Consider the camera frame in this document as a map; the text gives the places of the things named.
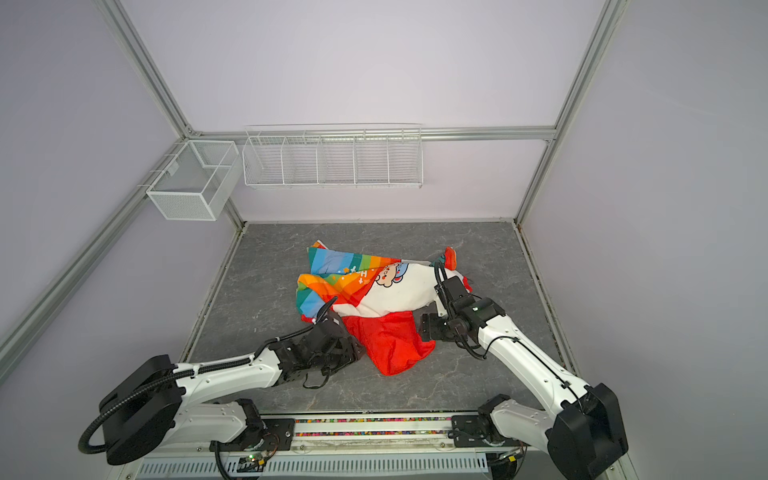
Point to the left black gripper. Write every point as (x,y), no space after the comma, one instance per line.
(348,345)

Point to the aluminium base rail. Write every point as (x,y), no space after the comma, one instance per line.
(516,443)

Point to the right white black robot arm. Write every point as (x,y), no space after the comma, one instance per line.
(580,426)

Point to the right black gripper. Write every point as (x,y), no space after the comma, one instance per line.
(430,327)

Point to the white wire shelf basket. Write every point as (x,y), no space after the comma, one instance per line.
(363,155)

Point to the white mesh box basket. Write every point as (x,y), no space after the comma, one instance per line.
(198,181)

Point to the colourful rainbow kids jacket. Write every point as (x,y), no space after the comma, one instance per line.
(376,298)

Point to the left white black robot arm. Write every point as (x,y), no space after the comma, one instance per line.
(165,404)

